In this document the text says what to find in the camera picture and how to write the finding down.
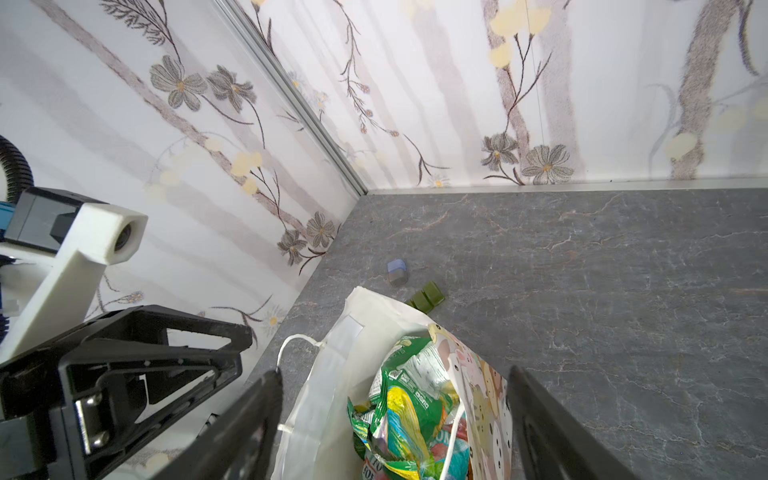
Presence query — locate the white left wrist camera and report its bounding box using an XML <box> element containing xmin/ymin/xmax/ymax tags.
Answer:
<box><xmin>1</xmin><ymin>187</ymin><xmax>148</xmax><ymax>361</ymax></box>

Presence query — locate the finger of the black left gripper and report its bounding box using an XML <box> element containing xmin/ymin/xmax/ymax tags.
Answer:
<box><xmin>71</xmin><ymin>350</ymin><xmax>242</xmax><ymax>479</ymax></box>
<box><xmin>59</xmin><ymin>304</ymin><xmax>254</xmax><ymax>409</ymax></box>

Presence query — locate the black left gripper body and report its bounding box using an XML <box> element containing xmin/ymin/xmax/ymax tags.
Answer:
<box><xmin>1</xmin><ymin>353</ymin><xmax>96</xmax><ymax>479</ymax></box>

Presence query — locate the white patterned paper bag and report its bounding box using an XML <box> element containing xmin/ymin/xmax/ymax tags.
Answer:
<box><xmin>273</xmin><ymin>287</ymin><xmax>514</xmax><ymax>479</ymax></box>

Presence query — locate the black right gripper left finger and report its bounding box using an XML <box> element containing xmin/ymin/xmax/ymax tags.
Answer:
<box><xmin>155</xmin><ymin>369</ymin><xmax>283</xmax><ymax>480</ymax></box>

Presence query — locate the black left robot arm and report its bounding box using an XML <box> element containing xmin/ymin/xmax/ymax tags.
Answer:
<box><xmin>1</xmin><ymin>140</ymin><xmax>252</xmax><ymax>479</ymax></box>

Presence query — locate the green toy block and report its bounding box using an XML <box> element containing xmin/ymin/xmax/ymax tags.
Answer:
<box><xmin>406</xmin><ymin>281</ymin><xmax>446</xmax><ymax>314</ymax></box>

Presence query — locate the blue grey toy cube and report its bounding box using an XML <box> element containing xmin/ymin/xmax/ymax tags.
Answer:
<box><xmin>387</xmin><ymin>259</ymin><xmax>409</xmax><ymax>287</ymax></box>

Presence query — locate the green snack packet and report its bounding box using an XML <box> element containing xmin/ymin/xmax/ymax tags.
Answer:
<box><xmin>347</xmin><ymin>334</ymin><xmax>460</xmax><ymax>471</ymax></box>

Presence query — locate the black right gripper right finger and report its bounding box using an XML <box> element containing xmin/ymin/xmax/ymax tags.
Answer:
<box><xmin>507</xmin><ymin>366</ymin><xmax>637</xmax><ymax>480</ymax></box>

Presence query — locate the teal Fox's candy packet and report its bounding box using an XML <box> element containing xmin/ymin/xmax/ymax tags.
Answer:
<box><xmin>353</xmin><ymin>417</ymin><xmax>472</xmax><ymax>479</ymax></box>

